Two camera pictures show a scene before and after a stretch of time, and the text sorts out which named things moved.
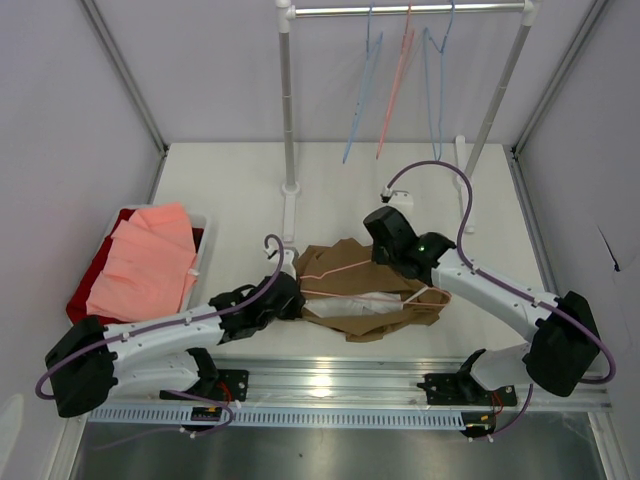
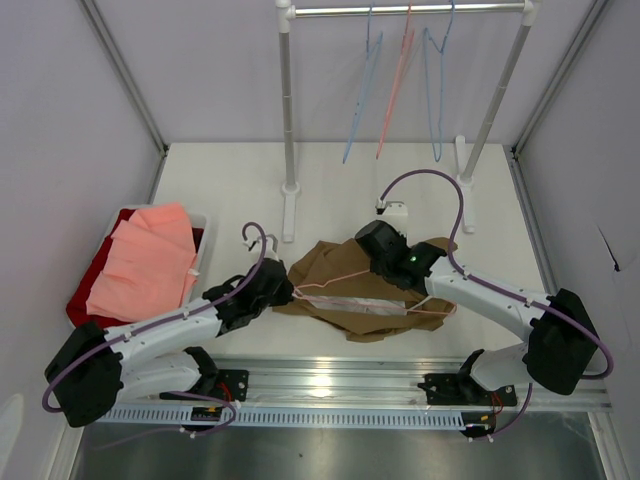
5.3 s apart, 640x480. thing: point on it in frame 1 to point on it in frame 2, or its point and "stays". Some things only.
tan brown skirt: [344, 290] stays
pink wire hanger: [447, 293] to [327, 285]
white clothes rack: [287, 12] stays
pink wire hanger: [408, 38] stays
